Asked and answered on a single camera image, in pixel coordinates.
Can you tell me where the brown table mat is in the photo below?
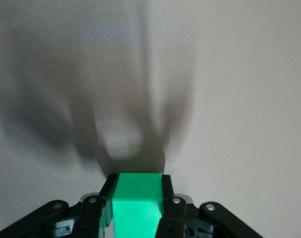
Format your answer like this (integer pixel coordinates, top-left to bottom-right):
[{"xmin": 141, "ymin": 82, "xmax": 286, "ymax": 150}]
[{"xmin": 0, "ymin": 0, "xmax": 301, "ymax": 238}]

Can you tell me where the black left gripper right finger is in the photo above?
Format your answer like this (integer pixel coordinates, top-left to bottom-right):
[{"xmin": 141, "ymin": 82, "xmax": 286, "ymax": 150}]
[{"xmin": 156, "ymin": 174, "xmax": 262, "ymax": 238}]

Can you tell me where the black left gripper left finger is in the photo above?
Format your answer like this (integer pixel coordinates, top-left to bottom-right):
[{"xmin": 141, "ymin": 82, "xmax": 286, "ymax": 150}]
[{"xmin": 0, "ymin": 173, "xmax": 119, "ymax": 238}]

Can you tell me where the green cube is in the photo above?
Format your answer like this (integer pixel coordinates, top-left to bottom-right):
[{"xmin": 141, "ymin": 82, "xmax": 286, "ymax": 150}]
[{"xmin": 112, "ymin": 173, "xmax": 165, "ymax": 238}]

